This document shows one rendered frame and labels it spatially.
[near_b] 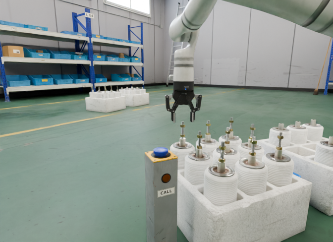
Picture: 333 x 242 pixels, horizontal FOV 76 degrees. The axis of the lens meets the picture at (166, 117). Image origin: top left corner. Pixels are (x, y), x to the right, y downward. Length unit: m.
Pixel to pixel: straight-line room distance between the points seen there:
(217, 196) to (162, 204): 0.15
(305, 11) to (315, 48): 6.44
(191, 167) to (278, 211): 0.29
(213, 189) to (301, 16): 0.45
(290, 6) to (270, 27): 6.68
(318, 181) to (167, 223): 0.64
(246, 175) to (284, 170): 0.14
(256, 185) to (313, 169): 0.38
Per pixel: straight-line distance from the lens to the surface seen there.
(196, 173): 0.71
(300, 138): 1.26
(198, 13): 0.64
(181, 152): 0.80
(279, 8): 0.52
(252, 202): 0.67
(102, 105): 2.92
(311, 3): 0.52
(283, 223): 0.83
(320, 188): 1.05
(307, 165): 1.05
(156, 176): 0.56
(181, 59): 0.75
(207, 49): 7.77
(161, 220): 0.64
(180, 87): 0.75
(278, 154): 0.80
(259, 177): 0.70
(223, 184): 0.62
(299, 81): 6.95
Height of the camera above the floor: 0.53
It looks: 12 degrees down
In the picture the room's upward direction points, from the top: straight up
